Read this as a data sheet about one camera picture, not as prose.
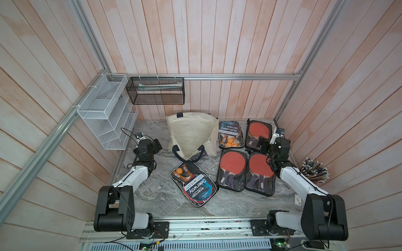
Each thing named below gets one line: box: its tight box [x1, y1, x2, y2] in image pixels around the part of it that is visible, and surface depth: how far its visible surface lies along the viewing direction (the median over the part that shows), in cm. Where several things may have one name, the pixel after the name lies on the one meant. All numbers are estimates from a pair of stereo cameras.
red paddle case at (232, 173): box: [216, 149, 249, 192], surface depth 92 cm
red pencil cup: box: [299, 156, 331, 185], surface depth 77 cm
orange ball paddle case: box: [170, 162, 218, 208], surface depth 87 cm
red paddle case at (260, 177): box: [244, 152, 277, 197], surface depth 89 cm
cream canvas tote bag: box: [165, 112, 219, 163], surface depth 97 cm
